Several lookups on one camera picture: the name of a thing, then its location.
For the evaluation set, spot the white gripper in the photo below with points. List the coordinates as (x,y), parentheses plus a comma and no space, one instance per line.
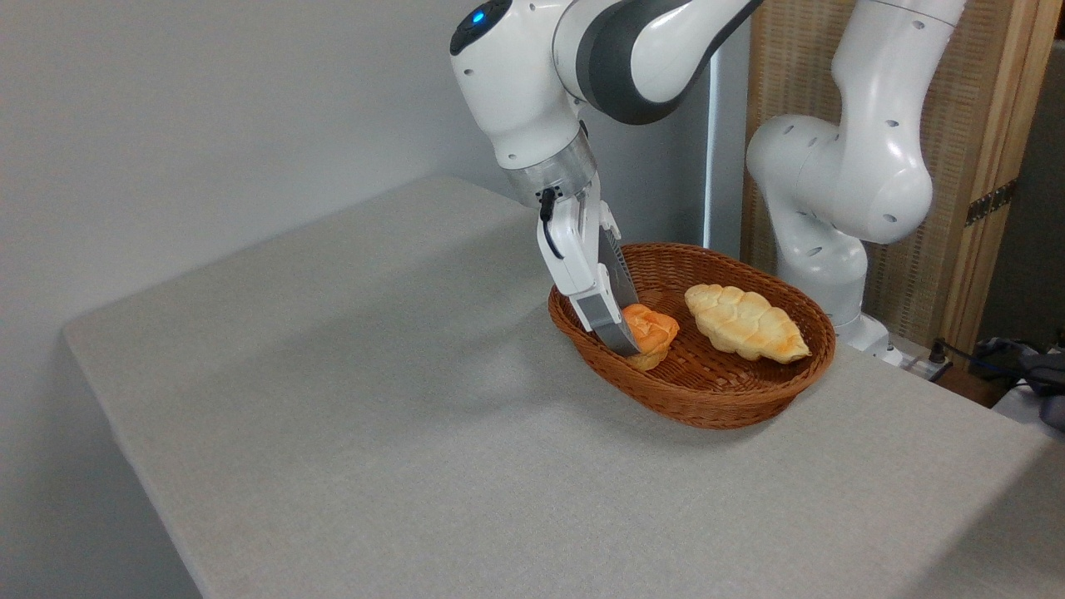
(578,241)

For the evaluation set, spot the orange round bread roll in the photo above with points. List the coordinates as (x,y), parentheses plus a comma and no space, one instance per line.
(656,329)

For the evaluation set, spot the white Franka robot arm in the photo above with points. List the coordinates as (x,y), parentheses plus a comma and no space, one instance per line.
(865,175)

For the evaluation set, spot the pale braided long bread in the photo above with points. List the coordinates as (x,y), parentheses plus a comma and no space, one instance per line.
(745,323)

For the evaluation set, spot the brown wicker basket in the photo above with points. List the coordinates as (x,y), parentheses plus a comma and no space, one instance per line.
(707,391)

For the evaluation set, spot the grey tablecloth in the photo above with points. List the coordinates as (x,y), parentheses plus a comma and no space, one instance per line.
(416,499)

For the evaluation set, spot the dark metal hinge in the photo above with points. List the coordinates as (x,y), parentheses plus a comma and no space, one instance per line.
(990,202)

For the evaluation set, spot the wooden rattan folding screen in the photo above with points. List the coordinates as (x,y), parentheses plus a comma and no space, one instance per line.
(973,83)

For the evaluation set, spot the white vertical post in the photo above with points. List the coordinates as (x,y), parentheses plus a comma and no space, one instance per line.
(725,166)

